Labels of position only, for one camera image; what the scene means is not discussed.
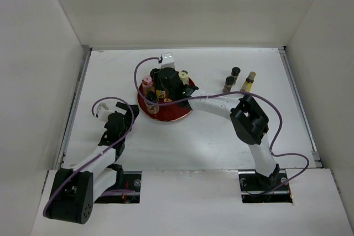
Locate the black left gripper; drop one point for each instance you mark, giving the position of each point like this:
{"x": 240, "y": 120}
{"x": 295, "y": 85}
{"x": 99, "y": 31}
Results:
{"x": 128, "y": 117}

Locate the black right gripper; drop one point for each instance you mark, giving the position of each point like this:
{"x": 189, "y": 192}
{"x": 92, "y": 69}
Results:
{"x": 157, "y": 83}

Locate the black cap brown spice jar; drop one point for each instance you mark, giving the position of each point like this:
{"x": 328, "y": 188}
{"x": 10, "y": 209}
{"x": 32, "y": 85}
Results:
{"x": 153, "y": 73}

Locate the pink cap spice jar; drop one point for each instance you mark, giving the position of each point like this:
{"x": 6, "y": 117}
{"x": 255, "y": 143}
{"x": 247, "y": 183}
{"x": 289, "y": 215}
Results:
{"x": 147, "y": 84}

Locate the short yellow oil bottle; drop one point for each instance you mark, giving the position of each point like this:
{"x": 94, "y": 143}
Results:
{"x": 160, "y": 94}

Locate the cream cap salt shaker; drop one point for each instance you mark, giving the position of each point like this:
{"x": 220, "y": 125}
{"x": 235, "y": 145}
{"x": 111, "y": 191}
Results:
{"x": 184, "y": 77}

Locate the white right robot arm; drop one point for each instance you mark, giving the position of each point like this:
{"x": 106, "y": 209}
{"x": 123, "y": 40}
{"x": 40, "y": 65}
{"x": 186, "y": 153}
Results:
{"x": 248, "y": 119}

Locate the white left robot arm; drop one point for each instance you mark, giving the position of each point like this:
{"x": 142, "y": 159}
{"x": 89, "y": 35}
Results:
{"x": 98, "y": 178}

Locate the red round lacquer tray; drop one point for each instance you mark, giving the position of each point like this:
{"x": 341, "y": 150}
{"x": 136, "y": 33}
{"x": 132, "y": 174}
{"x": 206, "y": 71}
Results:
{"x": 168, "y": 113}

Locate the black cap dark spice jar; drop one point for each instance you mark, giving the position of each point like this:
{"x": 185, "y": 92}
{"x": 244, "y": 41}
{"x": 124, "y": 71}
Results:
{"x": 229, "y": 82}

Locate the black cap spice jar back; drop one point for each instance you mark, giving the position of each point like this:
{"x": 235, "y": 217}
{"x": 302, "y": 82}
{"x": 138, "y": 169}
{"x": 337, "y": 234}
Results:
{"x": 235, "y": 73}

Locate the tall yellow oil bottle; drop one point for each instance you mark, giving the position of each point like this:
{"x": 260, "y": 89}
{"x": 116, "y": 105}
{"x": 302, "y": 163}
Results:
{"x": 247, "y": 85}

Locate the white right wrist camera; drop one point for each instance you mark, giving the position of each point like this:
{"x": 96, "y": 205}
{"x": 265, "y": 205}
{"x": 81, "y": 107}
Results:
{"x": 166, "y": 61}

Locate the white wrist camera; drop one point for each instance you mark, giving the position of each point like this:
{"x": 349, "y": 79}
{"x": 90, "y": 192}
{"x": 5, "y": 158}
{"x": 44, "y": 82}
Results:
{"x": 166, "y": 61}
{"x": 102, "y": 112}

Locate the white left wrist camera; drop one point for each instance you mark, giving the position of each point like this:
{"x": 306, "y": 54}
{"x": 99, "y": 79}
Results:
{"x": 102, "y": 112}

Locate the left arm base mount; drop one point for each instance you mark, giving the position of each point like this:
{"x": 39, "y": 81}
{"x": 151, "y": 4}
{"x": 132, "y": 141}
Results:
{"x": 125, "y": 191}

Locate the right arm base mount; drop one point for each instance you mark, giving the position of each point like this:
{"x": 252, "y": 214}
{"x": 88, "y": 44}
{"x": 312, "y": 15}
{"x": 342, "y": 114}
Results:
{"x": 254, "y": 189}

